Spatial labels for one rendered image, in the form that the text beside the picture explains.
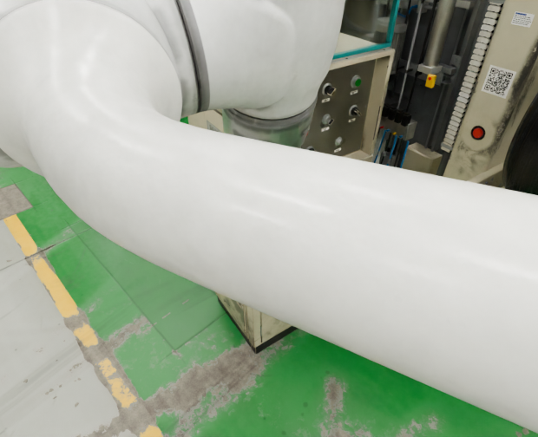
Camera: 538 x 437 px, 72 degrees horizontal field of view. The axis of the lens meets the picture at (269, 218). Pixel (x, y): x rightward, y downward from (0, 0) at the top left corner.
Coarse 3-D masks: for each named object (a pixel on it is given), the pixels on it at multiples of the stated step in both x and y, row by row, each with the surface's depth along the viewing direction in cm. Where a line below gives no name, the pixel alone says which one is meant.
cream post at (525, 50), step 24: (528, 0) 93; (504, 24) 99; (504, 48) 101; (528, 48) 97; (480, 72) 109; (528, 72) 99; (480, 96) 111; (528, 96) 108; (480, 120) 114; (504, 120) 108; (456, 144) 123; (480, 144) 117; (504, 144) 116; (456, 168) 127; (480, 168) 120
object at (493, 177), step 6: (492, 168) 121; (498, 168) 121; (480, 174) 118; (486, 174) 118; (492, 174) 118; (498, 174) 121; (468, 180) 115; (474, 180) 115; (480, 180) 115; (486, 180) 117; (492, 180) 121; (498, 180) 124; (498, 186) 127
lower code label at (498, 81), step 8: (488, 72) 107; (496, 72) 105; (504, 72) 103; (512, 72) 102; (488, 80) 108; (496, 80) 106; (504, 80) 104; (512, 80) 103; (488, 88) 109; (496, 88) 107; (504, 88) 105; (504, 96) 106
